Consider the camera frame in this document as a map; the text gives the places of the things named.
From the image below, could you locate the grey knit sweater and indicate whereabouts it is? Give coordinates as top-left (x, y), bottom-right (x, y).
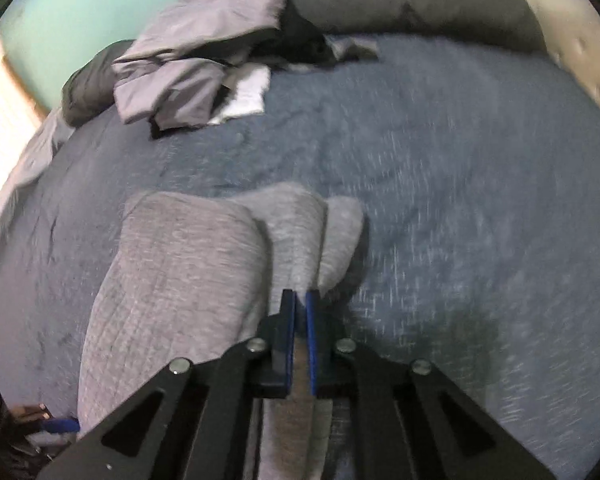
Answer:
top-left (77, 182), bottom-right (366, 480)

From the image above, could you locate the cream tufted headboard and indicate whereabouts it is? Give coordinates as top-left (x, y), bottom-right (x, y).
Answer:
top-left (505, 0), bottom-right (600, 126)

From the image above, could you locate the blue patterned bedspread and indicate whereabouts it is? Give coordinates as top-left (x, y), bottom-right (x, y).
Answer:
top-left (0, 32), bottom-right (600, 480)

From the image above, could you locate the pile of clothes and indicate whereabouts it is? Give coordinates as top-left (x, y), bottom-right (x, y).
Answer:
top-left (112, 0), bottom-right (301, 128)

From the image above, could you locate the light curtain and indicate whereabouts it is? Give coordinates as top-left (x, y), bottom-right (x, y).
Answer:
top-left (0, 25), bottom-right (51, 211)

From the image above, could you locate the white cloth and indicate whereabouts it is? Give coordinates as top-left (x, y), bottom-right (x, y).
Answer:
top-left (207, 64), bottom-right (272, 125)

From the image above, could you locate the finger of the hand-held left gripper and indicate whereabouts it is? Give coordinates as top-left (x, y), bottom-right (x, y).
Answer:
top-left (42, 417), bottom-right (81, 434)

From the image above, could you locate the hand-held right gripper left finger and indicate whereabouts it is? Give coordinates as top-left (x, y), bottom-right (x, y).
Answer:
top-left (37, 289), bottom-right (297, 480)

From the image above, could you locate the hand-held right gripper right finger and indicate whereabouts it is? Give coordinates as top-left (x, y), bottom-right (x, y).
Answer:
top-left (306, 290), bottom-right (556, 480)

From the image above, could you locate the black garment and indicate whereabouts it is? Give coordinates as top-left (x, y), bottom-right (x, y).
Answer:
top-left (150, 0), bottom-right (381, 141)

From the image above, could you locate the light blue bed sheet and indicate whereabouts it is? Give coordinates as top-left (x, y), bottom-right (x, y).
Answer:
top-left (0, 107), bottom-right (76, 301)

